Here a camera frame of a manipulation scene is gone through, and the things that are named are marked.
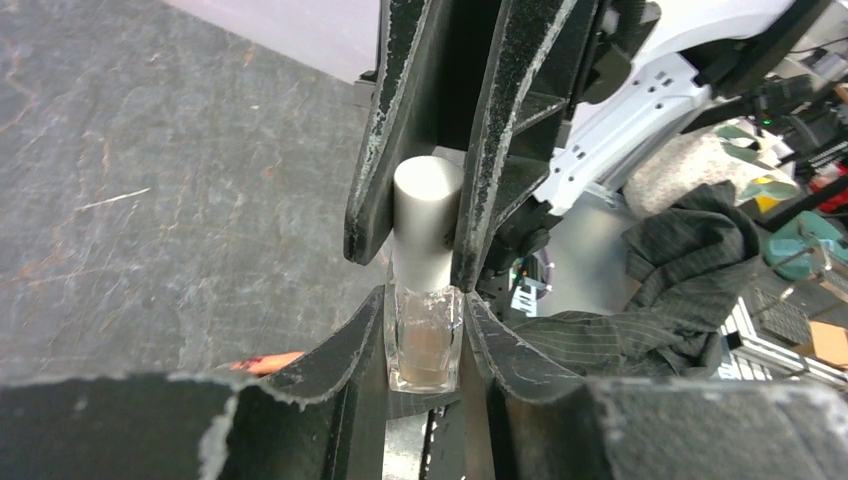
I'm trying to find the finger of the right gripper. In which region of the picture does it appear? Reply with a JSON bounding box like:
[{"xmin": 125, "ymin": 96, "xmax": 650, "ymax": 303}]
[
  {"xmin": 451, "ymin": 1, "xmax": 600, "ymax": 293},
  {"xmin": 343, "ymin": 1, "xmax": 433, "ymax": 265}
]

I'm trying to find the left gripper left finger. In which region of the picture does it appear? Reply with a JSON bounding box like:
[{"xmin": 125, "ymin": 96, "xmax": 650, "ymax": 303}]
[{"xmin": 1, "ymin": 287, "xmax": 388, "ymax": 479}]

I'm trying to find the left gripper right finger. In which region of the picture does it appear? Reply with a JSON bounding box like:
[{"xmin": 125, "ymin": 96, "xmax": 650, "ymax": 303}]
[{"xmin": 461, "ymin": 294, "xmax": 847, "ymax": 479}]

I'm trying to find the white nail polish cap brush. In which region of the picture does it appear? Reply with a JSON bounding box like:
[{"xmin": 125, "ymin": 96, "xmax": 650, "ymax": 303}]
[{"xmin": 392, "ymin": 156, "xmax": 463, "ymax": 292}]

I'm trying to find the clear nail polish bottle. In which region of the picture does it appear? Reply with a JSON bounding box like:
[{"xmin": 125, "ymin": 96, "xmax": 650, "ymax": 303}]
[{"xmin": 383, "ymin": 281, "xmax": 465, "ymax": 395}]

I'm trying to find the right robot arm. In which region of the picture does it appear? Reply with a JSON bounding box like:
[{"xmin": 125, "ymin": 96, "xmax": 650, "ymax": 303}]
[{"xmin": 343, "ymin": 1, "xmax": 830, "ymax": 292}]

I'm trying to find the black pinstripe sleeve forearm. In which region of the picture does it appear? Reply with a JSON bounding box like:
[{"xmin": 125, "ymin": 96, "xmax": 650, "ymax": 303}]
[{"xmin": 503, "ymin": 181, "xmax": 761, "ymax": 378}]

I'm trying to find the mannequin hand with red nails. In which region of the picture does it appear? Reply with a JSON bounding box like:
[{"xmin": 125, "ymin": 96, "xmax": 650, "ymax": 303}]
[{"xmin": 226, "ymin": 351, "xmax": 304, "ymax": 377}]

